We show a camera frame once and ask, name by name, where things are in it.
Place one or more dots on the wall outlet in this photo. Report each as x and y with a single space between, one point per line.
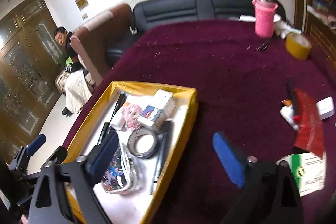
84 16

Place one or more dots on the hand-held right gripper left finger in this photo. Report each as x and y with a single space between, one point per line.
102 158

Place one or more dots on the cream floral blanket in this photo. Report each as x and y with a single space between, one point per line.
76 92

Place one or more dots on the black binder clip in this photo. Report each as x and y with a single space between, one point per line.
263 47

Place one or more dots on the wooden brick-pattern cabinet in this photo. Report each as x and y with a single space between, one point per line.
323 37

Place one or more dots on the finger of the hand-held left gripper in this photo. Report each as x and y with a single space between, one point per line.
36 144
59 155

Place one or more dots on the brown armchair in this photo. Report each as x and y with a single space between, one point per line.
105 35

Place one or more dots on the clear cartoon print pouch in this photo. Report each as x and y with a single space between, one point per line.
118 174

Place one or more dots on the small white dropper bottle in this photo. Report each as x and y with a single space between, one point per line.
287 115

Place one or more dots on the bottle in pink knit sleeve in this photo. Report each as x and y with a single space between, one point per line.
263 19

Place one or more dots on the black tape roll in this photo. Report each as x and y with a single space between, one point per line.
144 156

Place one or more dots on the black leather sofa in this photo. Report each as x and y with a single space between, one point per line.
170 11

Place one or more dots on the pink plush doll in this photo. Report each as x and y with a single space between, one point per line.
132 115

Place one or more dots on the gold cardboard tray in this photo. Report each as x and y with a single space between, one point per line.
183 98

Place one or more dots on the gold wall plaque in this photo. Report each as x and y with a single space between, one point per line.
81 1

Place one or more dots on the blue and red card box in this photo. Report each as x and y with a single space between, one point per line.
162 106

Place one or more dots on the yellow tape roll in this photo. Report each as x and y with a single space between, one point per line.
296 52

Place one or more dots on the white round container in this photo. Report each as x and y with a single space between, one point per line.
118 123

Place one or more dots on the white crumpled cloth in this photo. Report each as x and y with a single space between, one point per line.
282 28

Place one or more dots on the green and white medicine box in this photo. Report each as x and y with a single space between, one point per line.
309 174

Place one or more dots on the stack of red sachets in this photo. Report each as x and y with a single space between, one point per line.
309 129

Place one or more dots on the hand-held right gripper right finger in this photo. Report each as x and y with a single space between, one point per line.
229 161

